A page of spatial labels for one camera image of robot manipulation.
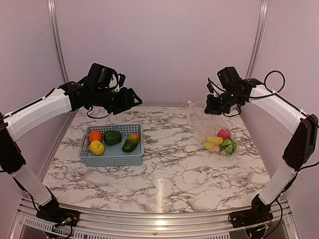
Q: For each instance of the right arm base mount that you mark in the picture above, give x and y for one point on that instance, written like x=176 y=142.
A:
x=245 y=218

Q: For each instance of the red toy strawberry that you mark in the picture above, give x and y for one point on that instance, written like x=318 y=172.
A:
x=224 y=134

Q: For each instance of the yellow toy bananas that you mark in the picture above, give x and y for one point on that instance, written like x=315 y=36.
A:
x=213 y=143

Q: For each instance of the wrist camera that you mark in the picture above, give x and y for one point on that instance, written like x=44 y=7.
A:
x=105 y=78
x=228 y=78

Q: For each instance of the yellow toy lemon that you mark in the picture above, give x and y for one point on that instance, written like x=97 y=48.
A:
x=96 y=147

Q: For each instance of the grey plastic basket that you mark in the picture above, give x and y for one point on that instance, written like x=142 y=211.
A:
x=113 y=155

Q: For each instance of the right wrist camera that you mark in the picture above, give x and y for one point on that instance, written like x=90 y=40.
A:
x=228 y=78

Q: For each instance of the aluminium front rail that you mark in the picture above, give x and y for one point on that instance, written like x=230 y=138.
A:
x=103 y=224

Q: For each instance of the orange toy fruit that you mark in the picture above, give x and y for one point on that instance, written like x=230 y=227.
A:
x=95 y=136

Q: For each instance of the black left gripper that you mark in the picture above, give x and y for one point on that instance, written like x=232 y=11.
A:
x=126 y=101

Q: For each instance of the green orange toy mango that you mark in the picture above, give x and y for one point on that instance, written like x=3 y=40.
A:
x=131 y=143

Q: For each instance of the right aluminium frame post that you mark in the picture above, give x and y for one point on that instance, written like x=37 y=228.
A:
x=261 y=24

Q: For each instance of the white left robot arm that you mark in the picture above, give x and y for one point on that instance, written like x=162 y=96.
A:
x=66 y=98

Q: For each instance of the aluminium frame post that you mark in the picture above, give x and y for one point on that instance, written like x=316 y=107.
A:
x=261 y=24
x=56 y=39

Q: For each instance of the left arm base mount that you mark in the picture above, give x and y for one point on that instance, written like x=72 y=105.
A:
x=61 y=217

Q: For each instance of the left aluminium frame post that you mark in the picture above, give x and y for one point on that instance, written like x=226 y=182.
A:
x=56 y=39

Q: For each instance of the green toy pepper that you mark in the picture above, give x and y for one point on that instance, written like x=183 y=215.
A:
x=112 y=137

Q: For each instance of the clear zip top bag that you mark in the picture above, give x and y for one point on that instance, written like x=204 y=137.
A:
x=205 y=125

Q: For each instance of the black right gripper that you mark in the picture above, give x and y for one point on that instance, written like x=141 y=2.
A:
x=211 y=108

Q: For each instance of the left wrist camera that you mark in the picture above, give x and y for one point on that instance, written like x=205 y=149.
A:
x=105 y=78

